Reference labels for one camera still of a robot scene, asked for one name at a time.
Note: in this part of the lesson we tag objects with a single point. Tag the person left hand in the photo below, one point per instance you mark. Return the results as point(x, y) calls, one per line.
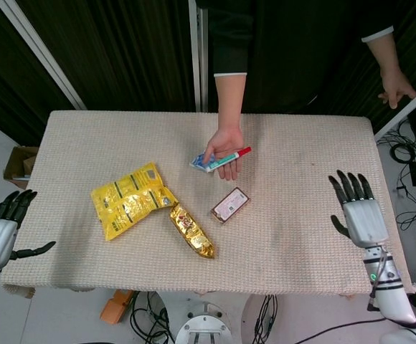
point(394, 84)

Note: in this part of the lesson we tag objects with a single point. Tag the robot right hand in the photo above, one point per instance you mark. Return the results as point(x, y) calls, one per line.
point(366, 222)

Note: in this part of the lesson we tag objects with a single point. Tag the person right hand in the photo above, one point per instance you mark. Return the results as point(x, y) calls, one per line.
point(227, 141)

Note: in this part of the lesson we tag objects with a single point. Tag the toothpaste tube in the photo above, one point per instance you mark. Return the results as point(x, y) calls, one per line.
point(229, 157)

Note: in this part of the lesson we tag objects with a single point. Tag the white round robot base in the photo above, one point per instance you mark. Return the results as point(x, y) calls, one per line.
point(202, 329)

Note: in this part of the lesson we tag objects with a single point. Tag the person left forearm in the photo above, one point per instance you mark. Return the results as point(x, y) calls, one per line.
point(385, 53)

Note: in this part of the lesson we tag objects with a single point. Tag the person right forearm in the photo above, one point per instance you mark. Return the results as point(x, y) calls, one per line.
point(231, 100)

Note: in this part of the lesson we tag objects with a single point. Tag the person black clothed torso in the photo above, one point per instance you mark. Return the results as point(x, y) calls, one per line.
point(294, 53)

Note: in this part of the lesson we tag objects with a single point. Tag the maroon pink small box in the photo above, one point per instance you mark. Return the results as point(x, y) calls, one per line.
point(229, 206)

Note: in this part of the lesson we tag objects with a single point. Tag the brown cardboard box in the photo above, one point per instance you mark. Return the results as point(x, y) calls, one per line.
point(14, 165)

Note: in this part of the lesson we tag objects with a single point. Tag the gold foil snack bag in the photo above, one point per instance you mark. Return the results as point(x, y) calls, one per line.
point(192, 233)

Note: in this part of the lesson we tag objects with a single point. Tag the pink woven tablecloth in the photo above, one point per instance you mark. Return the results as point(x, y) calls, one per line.
point(122, 143)

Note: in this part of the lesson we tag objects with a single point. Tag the yellow snack bag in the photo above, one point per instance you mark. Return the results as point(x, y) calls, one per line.
point(129, 204)

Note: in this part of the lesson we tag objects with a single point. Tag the orange plastic object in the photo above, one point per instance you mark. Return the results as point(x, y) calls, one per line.
point(114, 308)

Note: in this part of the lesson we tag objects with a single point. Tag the dark green curtain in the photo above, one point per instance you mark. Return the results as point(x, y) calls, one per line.
point(122, 53)

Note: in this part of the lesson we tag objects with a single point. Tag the white slanted frame beam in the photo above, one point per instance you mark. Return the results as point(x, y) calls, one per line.
point(405, 111)

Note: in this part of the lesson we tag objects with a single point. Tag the silver vertical frame post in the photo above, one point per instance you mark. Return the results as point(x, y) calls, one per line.
point(197, 53)

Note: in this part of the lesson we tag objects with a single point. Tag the white slanted frame post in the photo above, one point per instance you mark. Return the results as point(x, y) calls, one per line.
point(39, 53)

